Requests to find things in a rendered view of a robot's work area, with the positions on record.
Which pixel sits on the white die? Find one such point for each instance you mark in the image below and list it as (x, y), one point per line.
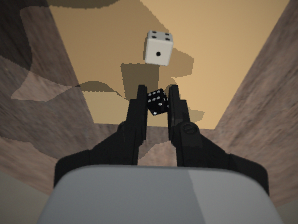
(159, 48)

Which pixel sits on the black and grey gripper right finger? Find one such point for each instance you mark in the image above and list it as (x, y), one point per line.
(195, 150)

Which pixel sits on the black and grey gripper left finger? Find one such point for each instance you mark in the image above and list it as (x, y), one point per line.
(121, 148)

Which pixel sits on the tan square mat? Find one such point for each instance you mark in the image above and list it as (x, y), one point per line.
(215, 44)

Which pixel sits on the black die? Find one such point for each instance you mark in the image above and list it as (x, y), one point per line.
(157, 102)

